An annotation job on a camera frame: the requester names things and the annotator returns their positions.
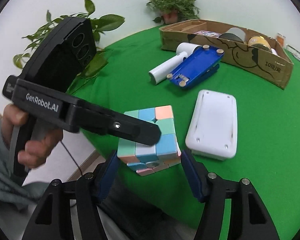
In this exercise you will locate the person's left hand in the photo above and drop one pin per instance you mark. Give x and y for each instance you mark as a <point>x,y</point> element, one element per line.
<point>35,150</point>

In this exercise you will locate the pastel rubik cube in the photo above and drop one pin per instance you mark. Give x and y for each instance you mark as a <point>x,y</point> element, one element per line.
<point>157,148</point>

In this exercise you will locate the blue tape dispenser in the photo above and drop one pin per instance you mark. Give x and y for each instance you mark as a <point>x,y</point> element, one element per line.
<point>199,66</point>

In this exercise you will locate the colourful comic book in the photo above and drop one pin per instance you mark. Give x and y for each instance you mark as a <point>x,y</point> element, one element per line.
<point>208,33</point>

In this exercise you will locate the yellow label jar black lid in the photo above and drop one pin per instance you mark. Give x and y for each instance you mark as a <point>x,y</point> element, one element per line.
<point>259,42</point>

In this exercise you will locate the white handheld fan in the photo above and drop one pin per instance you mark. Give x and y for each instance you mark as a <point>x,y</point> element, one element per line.
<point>183,51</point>

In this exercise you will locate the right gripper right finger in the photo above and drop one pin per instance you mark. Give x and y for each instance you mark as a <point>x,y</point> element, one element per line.
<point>211,190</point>

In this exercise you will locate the small potted green plant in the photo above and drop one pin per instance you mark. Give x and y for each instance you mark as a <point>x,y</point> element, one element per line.
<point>172,11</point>

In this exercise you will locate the large flat cardboard box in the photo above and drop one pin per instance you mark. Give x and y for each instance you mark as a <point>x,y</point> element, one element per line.
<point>275,68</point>

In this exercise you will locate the small white green box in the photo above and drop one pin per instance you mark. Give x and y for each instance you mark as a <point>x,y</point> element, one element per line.
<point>293,51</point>

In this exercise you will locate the small orange box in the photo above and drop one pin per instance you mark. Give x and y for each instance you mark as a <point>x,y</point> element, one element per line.
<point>280,39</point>

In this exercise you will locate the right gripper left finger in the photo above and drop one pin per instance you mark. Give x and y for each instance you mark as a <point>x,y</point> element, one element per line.
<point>90,191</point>

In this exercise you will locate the grey sleeve forearm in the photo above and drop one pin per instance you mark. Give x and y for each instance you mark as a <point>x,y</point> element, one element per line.
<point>12,190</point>

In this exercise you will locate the silver metal cup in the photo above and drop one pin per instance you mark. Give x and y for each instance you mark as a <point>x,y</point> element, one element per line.
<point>234,34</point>

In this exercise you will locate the white plastic box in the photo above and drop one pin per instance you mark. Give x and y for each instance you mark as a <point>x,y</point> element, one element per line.
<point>213,130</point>

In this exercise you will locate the large potted green plant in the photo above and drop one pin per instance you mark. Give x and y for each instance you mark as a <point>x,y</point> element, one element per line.
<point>65,48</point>

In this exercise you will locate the small white bottle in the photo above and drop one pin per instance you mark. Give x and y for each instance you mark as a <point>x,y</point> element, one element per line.
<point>274,51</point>

